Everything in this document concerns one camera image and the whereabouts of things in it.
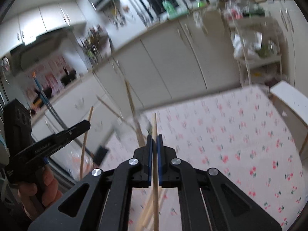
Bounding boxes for clear glass jar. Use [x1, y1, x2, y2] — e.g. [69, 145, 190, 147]
[93, 59, 152, 159]

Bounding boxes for white kitchen base cabinets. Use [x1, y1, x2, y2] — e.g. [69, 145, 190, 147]
[29, 0, 308, 164]

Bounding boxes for person's left hand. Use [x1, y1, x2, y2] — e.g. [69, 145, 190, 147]
[18, 165, 63, 220]

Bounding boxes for plastic bag with food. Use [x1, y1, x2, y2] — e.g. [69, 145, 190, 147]
[65, 149, 93, 181]

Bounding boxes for dark blue box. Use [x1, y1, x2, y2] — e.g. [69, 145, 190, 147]
[92, 146, 109, 166]

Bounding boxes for cherry pattern tablecloth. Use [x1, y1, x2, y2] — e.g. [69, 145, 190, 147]
[103, 85, 308, 231]

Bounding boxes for dish utensil rack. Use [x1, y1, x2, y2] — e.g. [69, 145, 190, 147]
[81, 24, 112, 63]

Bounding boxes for grey range hood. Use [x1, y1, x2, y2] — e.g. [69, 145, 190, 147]
[9, 27, 73, 76]

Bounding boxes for white upper cabinets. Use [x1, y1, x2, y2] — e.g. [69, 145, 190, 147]
[1, 2, 86, 56]

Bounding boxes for white wooden stool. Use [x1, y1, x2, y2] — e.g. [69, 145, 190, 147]
[269, 80, 308, 154]

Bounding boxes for white rolling storage cart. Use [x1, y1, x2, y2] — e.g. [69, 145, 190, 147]
[223, 0, 283, 86]

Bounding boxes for blue mop handle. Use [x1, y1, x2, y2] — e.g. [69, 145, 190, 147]
[32, 71, 68, 130]

